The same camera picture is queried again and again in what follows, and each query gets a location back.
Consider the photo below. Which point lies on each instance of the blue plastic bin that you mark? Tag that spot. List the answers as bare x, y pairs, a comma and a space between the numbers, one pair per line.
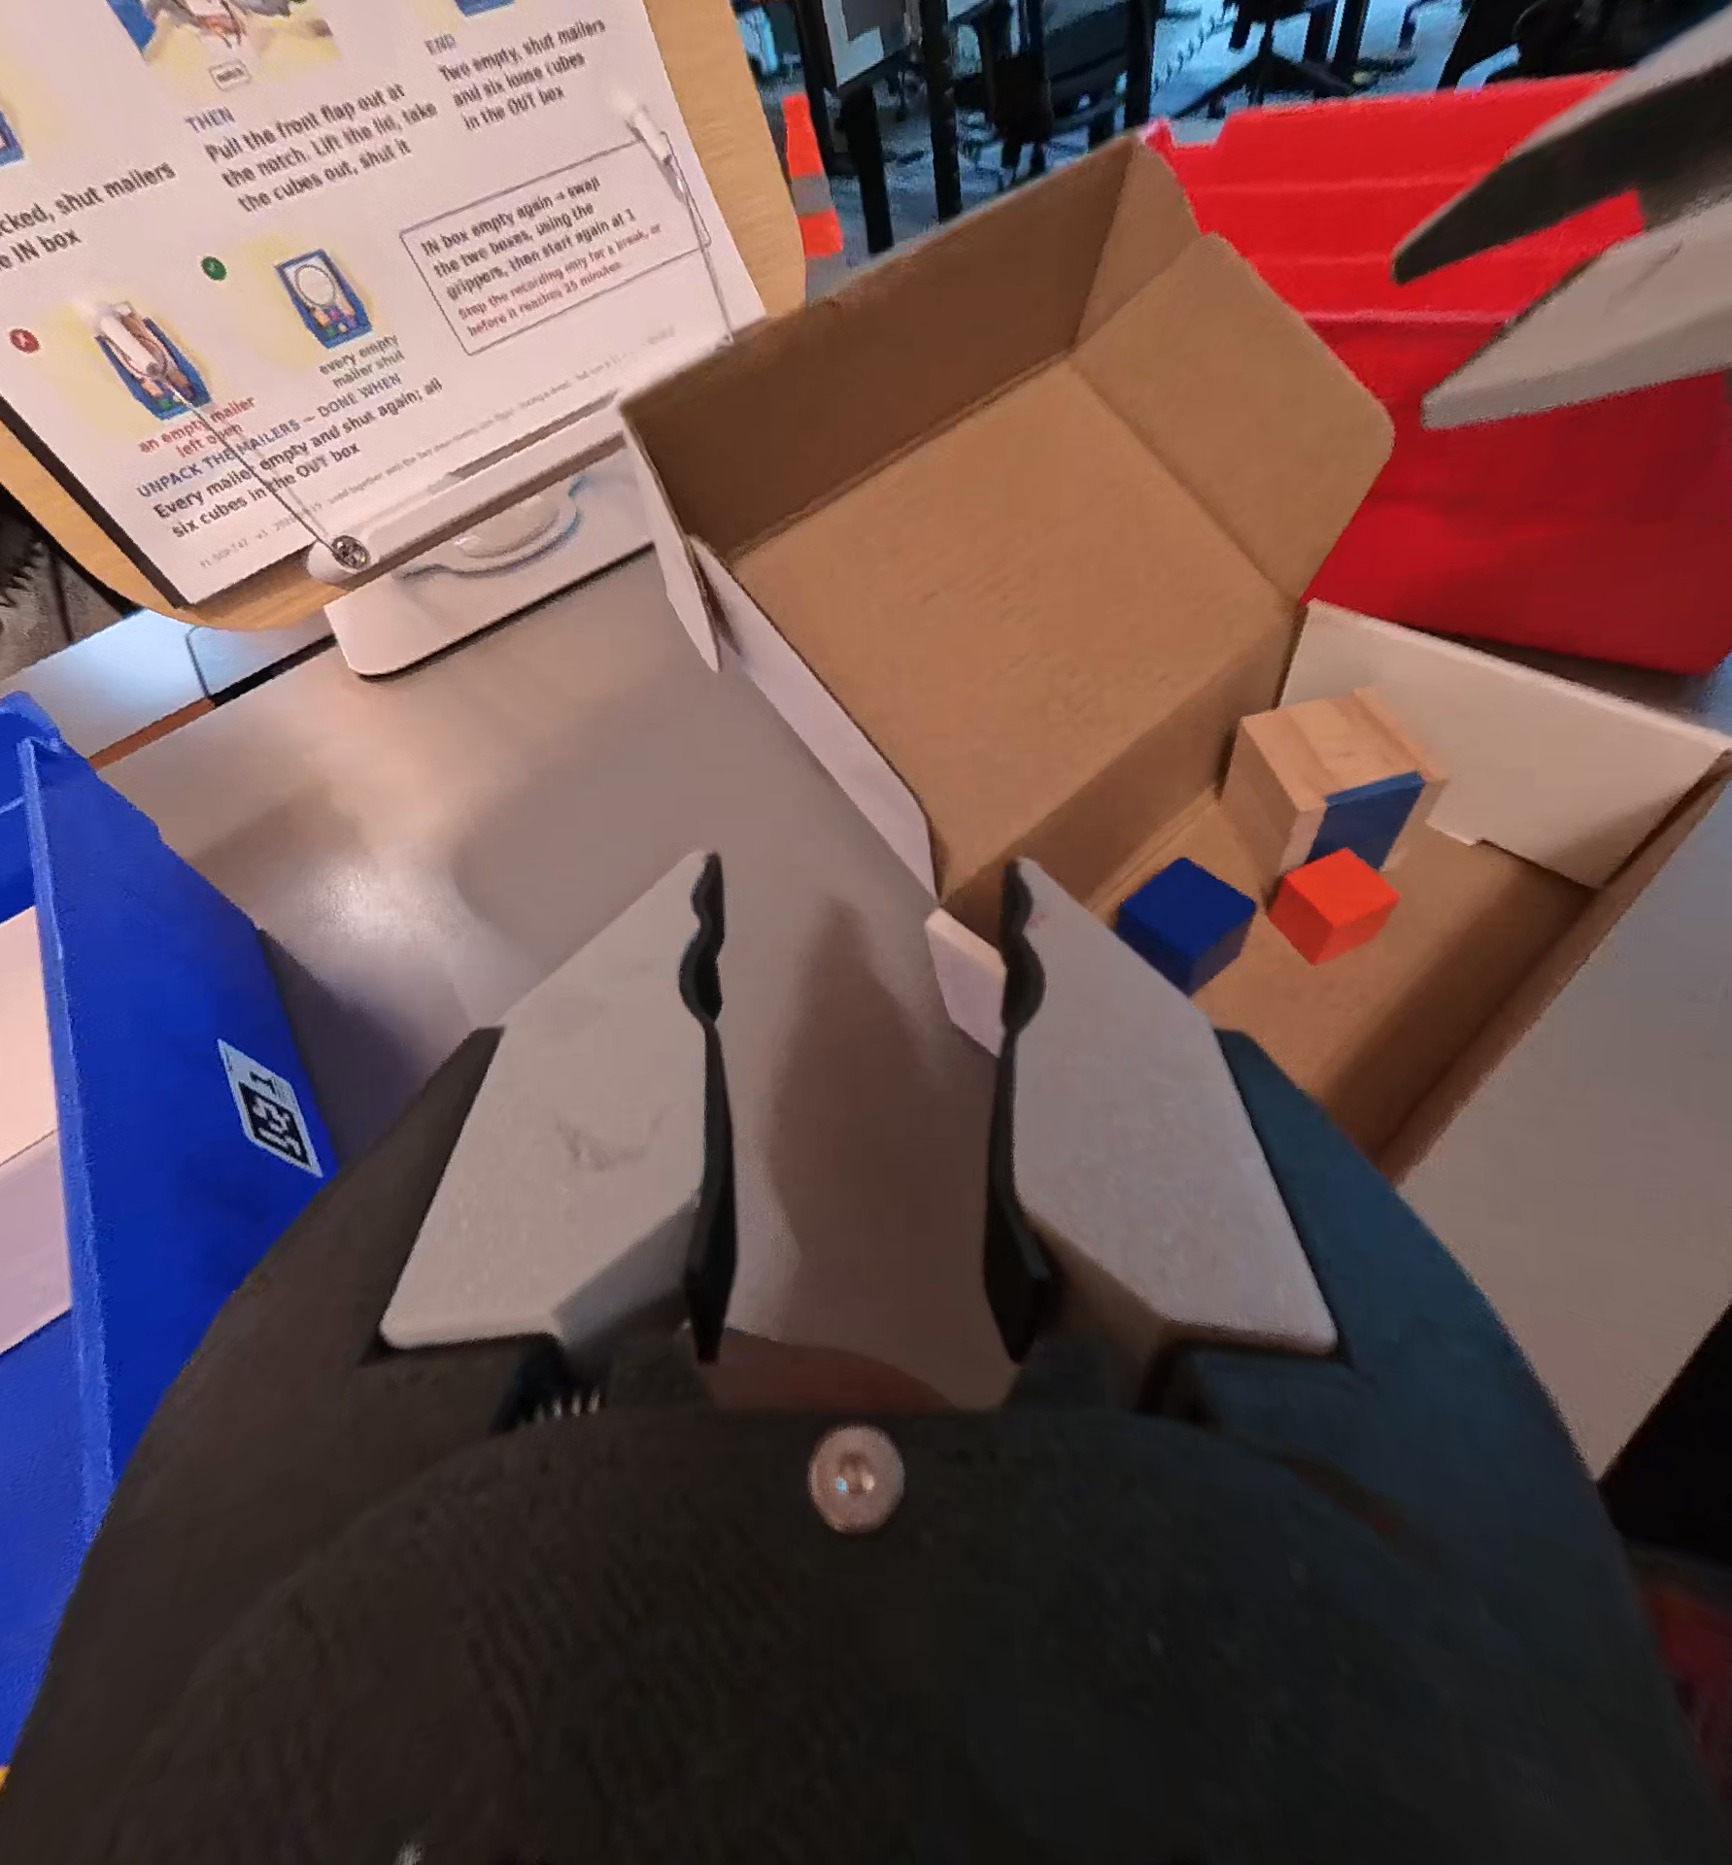
152, 991

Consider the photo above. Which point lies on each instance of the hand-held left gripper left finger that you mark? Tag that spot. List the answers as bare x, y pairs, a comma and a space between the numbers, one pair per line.
560, 1137

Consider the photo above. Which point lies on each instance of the natural wood cube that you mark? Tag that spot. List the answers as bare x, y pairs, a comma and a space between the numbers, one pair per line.
1296, 758

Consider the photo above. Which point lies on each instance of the orange traffic cone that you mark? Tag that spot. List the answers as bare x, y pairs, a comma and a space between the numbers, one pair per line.
812, 189

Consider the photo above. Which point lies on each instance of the red plastic bin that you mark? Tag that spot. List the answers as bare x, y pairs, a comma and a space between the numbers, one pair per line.
1537, 538

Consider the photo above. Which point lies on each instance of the instruction sheet on stand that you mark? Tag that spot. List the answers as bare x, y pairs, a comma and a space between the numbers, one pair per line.
727, 130

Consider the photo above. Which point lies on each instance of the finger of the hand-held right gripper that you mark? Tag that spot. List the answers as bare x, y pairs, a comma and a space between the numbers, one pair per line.
1682, 130
1667, 321

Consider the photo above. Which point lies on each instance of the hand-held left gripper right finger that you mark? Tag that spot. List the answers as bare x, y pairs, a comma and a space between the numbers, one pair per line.
1158, 1137

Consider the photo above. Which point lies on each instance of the blue wooden cube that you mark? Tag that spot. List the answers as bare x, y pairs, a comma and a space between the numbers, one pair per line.
1183, 925
1370, 824

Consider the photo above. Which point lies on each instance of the person's left hand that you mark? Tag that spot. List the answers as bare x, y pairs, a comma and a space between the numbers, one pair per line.
851, 1378

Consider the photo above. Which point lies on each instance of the white stand base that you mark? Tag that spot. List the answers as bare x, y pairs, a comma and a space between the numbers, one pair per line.
502, 583

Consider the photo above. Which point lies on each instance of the red wooden cube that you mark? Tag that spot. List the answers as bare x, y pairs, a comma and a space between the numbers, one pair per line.
1333, 906

